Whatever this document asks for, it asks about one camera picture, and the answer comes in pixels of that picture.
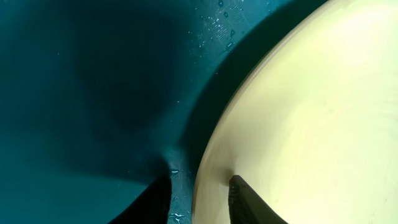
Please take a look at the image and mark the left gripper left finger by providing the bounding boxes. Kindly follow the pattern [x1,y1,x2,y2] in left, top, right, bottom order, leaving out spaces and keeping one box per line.
[109,175,172,224]

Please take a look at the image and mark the teal plastic tray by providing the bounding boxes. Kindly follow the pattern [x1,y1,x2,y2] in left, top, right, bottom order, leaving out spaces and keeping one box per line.
[1,1,322,223]

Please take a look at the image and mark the yellow-green plate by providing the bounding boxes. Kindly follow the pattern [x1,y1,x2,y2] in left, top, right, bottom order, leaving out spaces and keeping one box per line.
[191,0,397,224]

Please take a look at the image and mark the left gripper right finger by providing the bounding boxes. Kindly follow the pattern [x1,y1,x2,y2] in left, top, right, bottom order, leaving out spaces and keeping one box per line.
[228,175,287,224]

